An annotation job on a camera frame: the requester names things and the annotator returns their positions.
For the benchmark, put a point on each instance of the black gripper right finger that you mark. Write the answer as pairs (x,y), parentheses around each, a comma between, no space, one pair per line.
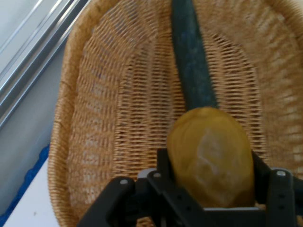
(281,198)

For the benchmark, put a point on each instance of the blue foam mat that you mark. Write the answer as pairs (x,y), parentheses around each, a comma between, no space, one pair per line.
(26,179)

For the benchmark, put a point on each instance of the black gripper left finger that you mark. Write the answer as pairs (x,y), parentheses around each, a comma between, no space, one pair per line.
(123,203)

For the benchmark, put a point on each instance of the brown potato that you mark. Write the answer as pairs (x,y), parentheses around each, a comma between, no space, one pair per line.
(213,160)

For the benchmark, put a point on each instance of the dark green cucumber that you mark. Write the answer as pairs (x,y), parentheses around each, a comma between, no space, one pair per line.
(193,61)

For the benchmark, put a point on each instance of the aluminium window rail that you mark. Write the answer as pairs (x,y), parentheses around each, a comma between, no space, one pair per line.
(30,59)

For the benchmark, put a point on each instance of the woven wicker basket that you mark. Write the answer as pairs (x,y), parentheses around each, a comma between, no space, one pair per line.
(132,99)

